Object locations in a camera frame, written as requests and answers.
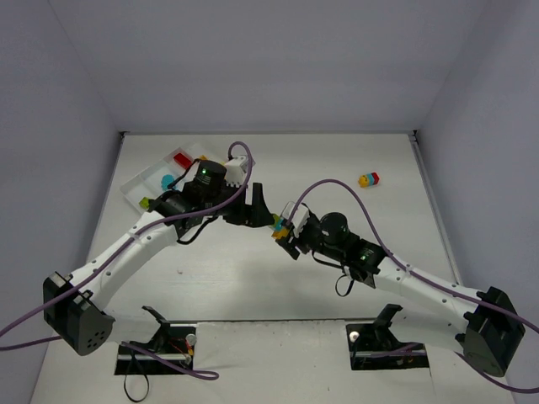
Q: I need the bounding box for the green blue yellow lego stack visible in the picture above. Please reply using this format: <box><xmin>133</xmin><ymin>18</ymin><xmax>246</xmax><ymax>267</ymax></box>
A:
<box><xmin>271</xmin><ymin>214</ymin><xmax>293</xmax><ymax>242</ymax></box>

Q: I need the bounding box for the red flower lego brick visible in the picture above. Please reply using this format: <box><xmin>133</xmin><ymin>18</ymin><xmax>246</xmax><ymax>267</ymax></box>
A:
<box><xmin>173</xmin><ymin>152</ymin><xmax>193</xmax><ymax>170</ymax></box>

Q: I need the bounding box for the blue oval lego brick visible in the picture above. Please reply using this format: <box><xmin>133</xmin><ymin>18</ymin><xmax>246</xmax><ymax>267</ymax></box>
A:
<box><xmin>161</xmin><ymin>174</ymin><xmax>177</xmax><ymax>191</ymax></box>

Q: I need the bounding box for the green lego brick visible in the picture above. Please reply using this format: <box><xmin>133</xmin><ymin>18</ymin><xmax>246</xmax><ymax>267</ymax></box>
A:
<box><xmin>139</xmin><ymin>197</ymin><xmax>152</xmax><ymax>211</ymax></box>

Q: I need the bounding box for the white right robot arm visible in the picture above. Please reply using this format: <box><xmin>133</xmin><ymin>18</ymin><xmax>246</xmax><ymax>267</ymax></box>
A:
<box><xmin>273</xmin><ymin>203</ymin><xmax>525</xmax><ymax>377</ymax></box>

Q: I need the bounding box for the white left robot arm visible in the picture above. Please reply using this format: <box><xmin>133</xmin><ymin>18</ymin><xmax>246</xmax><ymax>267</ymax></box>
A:
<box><xmin>43</xmin><ymin>155</ymin><xmax>274</xmax><ymax>356</ymax></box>

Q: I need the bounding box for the yellow blue red lego stack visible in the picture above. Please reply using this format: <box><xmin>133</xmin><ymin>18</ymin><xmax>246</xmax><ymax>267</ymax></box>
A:
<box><xmin>358</xmin><ymin>172</ymin><xmax>380</xmax><ymax>188</ymax></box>

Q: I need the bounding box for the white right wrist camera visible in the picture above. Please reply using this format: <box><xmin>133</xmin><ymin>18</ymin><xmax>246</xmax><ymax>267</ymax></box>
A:
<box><xmin>280</xmin><ymin>201</ymin><xmax>310</xmax><ymax>238</ymax></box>

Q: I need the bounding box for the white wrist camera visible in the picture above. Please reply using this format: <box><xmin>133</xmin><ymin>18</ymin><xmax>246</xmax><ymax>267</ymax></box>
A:
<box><xmin>280</xmin><ymin>201</ymin><xmax>310</xmax><ymax>238</ymax></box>
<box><xmin>224</xmin><ymin>155</ymin><xmax>249</xmax><ymax>188</ymax></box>

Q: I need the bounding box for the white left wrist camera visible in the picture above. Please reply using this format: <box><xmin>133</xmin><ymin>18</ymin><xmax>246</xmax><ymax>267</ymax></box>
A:
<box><xmin>224</xmin><ymin>155</ymin><xmax>249</xmax><ymax>188</ymax></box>

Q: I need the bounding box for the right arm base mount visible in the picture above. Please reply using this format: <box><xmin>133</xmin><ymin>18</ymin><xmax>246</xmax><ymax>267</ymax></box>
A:
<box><xmin>345</xmin><ymin>323</ymin><xmax>430</xmax><ymax>371</ymax></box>

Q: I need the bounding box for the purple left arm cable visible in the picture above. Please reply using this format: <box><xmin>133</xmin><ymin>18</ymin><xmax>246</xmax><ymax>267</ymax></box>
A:
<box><xmin>0</xmin><ymin>141</ymin><xmax>257</xmax><ymax>382</ymax></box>

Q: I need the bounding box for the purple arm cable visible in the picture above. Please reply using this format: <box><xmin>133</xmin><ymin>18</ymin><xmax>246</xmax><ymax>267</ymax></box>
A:
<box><xmin>0</xmin><ymin>141</ymin><xmax>257</xmax><ymax>382</ymax></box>
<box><xmin>290</xmin><ymin>178</ymin><xmax>539</xmax><ymax>395</ymax></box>

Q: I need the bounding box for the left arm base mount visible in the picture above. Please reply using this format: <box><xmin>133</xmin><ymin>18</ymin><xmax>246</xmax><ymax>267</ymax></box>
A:
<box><xmin>114</xmin><ymin>323</ymin><xmax>196</xmax><ymax>375</ymax></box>

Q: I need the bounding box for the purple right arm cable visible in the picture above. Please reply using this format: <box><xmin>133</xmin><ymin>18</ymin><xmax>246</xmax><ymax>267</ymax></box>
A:
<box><xmin>290</xmin><ymin>178</ymin><xmax>539</xmax><ymax>395</ymax></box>

